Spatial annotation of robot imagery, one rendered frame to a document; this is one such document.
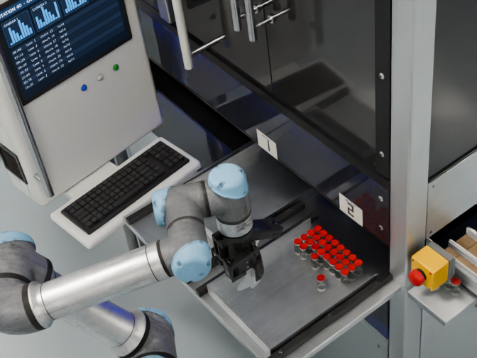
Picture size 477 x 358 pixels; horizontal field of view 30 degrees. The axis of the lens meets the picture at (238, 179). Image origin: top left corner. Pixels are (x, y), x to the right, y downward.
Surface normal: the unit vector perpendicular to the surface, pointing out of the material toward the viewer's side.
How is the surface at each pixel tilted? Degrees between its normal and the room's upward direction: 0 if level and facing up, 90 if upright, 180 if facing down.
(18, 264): 41
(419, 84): 90
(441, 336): 90
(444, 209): 90
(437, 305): 0
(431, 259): 0
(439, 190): 90
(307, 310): 0
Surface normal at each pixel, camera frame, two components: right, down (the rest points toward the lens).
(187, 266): 0.17, 0.68
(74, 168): 0.70, 0.44
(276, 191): -0.11, -0.71
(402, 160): -0.79, 0.48
